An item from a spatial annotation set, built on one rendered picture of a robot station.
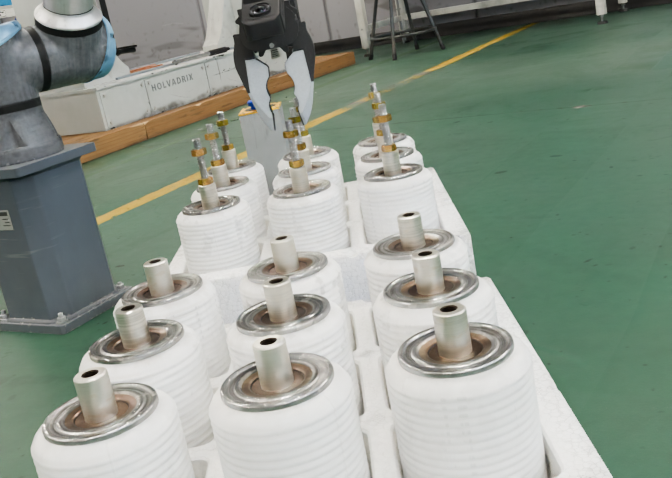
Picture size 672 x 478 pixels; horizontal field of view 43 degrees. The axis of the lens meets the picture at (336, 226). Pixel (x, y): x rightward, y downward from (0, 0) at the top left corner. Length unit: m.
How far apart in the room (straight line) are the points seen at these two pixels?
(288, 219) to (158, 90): 2.99
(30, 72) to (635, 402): 1.10
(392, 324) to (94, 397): 0.22
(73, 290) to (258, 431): 1.08
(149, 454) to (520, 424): 0.23
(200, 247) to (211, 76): 3.28
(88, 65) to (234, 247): 0.64
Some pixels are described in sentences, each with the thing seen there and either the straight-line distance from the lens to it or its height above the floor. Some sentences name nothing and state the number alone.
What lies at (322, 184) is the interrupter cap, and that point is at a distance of 1.08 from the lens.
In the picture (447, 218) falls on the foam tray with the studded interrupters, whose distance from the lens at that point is 1.10.
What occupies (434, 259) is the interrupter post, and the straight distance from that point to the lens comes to 0.65.
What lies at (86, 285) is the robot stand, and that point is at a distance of 1.60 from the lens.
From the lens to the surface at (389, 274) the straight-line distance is 0.75.
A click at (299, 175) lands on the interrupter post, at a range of 1.07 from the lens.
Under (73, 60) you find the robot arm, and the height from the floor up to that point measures 0.45.
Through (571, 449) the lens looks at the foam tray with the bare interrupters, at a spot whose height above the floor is 0.18.
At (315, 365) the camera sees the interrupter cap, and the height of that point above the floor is 0.25.
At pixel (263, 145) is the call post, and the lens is 1.45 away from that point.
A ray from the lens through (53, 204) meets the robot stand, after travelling 1.55.
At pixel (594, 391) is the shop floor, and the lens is 1.03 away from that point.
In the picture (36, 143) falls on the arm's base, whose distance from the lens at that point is 1.55.
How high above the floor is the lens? 0.49
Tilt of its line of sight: 16 degrees down
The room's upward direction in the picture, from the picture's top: 11 degrees counter-clockwise
